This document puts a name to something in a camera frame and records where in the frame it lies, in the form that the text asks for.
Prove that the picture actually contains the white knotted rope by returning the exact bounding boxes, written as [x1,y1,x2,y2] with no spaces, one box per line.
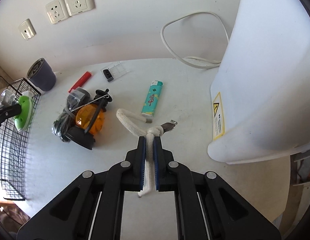
[116,108,178,198]

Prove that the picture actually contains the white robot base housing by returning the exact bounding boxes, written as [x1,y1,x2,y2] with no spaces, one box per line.
[207,0,310,164]

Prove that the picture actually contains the green white round toy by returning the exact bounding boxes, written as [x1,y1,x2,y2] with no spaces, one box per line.
[14,90,33,132]

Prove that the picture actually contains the dark blue lidded tumbler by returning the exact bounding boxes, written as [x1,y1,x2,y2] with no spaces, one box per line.
[27,58,56,92]

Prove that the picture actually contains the yellow warning label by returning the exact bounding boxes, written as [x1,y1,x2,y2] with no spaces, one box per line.
[212,92,225,140]

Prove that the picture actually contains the red lighter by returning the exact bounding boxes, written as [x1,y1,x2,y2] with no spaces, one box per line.
[68,71,92,93]

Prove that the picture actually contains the clear plastic case black inserts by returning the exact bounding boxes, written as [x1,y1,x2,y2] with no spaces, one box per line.
[101,61,128,83]

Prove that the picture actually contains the teal patterned lighter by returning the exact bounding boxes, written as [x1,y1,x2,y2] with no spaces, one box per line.
[141,80,163,118]

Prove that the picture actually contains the black wire basket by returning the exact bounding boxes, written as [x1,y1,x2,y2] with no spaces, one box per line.
[0,78,41,200]

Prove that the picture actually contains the small single wall outlet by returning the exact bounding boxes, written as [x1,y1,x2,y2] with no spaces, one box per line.
[18,19,36,40]

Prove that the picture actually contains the left double wall socket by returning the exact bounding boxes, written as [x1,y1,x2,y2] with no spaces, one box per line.
[45,0,70,24]

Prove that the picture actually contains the double wall socket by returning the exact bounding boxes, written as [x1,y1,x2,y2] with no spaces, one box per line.
[65,0,95,16]
[45,0,70,24]

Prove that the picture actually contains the right double wall socket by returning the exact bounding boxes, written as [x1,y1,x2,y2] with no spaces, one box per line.
[65,0,95,16]

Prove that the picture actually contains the white power cable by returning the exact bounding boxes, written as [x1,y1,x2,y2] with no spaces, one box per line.
[160,11,230,69]

